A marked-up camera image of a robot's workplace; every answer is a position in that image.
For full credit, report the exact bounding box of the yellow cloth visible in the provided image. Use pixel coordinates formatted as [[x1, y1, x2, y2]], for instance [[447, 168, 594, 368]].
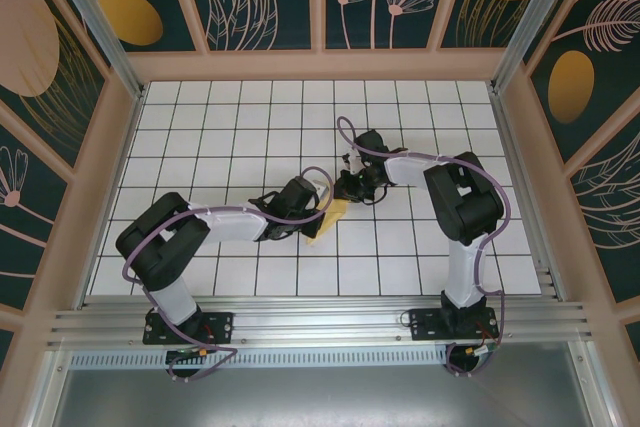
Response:
[[305, 198, 350, 247]]

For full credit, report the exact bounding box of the grey metal sheet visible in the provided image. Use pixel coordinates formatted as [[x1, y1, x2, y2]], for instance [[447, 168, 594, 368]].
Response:
[[29, 341, 614, 427]]

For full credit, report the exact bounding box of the small black circuit board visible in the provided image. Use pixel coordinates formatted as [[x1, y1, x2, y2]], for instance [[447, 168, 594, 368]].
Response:
[[167, 346, 199, 364]]

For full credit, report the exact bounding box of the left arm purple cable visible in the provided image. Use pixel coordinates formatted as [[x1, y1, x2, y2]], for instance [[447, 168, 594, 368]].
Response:
[[122, 166, 331, 383]]

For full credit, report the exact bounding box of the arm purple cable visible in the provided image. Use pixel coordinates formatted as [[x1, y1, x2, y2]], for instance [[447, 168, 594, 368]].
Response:
[[122, 166, 331, 383], [337, 116, 511, 379]]

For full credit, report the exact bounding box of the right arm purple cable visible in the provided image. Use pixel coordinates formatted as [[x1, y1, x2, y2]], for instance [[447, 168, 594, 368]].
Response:
[[337, 116, 511, 379]]

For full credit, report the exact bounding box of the long aluminium base rail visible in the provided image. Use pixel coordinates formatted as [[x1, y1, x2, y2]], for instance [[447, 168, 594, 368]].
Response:
[[47, 294, 594, 351]]

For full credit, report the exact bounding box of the grey slotted cable duct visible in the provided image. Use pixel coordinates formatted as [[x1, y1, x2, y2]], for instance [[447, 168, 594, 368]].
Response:
[[69, 344, 451, 371]]

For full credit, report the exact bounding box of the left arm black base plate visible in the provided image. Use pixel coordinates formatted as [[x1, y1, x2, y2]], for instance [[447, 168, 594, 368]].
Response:
[[142, 310, 236, 347]]

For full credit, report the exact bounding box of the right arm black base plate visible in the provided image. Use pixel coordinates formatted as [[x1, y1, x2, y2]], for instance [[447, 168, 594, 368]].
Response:
[[408, 307, 501, 343]]

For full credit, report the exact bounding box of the aluminium corner post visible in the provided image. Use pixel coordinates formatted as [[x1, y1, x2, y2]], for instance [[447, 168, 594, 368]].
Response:
[[39, 0, 146, 101], [489, 0, 586, 94]]

